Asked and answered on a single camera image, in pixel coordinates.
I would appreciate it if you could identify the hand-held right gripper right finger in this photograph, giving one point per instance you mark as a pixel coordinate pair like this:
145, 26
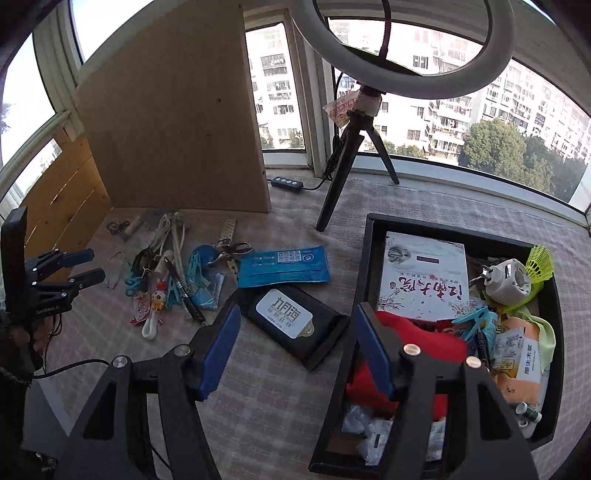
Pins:
374, 355

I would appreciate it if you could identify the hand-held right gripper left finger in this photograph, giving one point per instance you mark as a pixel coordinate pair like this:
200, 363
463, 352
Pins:
221, 355

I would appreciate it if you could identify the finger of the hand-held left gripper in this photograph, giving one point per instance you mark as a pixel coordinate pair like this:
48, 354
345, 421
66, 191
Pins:
85, 278
69, 258

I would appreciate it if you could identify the black wet wipes packet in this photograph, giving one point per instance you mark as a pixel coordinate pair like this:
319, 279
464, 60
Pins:
318, 341

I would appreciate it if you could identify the black rectangular container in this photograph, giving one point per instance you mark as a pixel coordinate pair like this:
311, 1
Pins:
364, 277

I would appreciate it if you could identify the blue wet wipes packet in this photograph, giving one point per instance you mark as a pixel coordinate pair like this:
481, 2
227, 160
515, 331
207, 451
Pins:
281, 267

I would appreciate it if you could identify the person's left forearm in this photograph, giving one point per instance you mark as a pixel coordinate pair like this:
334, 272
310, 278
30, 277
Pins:
14, 415

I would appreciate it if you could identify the person's left hand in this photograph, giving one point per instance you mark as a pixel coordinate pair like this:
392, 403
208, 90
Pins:
44, 332

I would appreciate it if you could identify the red cloth pouch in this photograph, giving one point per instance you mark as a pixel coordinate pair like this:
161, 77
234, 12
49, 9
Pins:
434, 341

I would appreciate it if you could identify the red white sachet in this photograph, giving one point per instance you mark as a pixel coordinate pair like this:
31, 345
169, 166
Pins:
141, 310

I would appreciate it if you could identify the slatted wooden panel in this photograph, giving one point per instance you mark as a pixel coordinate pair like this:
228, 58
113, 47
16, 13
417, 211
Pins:
69, 194

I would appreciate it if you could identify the black pen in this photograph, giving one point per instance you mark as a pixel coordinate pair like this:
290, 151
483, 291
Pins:
184, 295

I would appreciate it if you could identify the cartoon figure charm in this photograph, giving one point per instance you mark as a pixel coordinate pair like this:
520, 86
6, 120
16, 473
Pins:
158, 299

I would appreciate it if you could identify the white plastic spoon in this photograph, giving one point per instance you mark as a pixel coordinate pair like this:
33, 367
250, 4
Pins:
150, 328

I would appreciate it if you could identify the checked tablecloth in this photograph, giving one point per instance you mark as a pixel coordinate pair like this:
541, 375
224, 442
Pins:
277, 415

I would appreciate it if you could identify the clear plastic packets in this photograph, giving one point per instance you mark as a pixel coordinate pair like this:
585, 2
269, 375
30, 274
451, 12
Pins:
369, 438

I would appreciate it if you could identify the white book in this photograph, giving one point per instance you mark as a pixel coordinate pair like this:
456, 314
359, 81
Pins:
420, 277

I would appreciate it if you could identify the orange white snack packet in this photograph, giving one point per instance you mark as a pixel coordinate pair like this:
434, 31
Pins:
517, 360

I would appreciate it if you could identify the white mini fan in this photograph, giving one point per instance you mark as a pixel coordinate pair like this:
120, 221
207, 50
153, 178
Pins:
508, 281

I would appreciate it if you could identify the small white green bottle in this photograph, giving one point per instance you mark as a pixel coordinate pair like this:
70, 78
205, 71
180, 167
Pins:
528, 410

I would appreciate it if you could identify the light green cloth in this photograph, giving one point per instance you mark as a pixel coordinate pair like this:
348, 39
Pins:
545, 334

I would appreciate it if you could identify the black tripod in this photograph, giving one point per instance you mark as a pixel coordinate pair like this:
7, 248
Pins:
337, 184

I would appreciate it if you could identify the large wooden board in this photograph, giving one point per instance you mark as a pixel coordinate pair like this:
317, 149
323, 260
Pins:
175, 115

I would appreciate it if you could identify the yellow-green plastic shuttlecock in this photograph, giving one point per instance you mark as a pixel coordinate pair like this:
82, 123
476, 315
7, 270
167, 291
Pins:
539, 263

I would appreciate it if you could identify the green trees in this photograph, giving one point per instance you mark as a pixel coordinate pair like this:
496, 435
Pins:
498, 147

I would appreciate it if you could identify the red printed paper label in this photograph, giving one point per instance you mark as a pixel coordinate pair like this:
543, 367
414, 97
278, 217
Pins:
342, 108

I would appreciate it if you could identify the white window frame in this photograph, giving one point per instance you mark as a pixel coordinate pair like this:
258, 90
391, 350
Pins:
314, 115

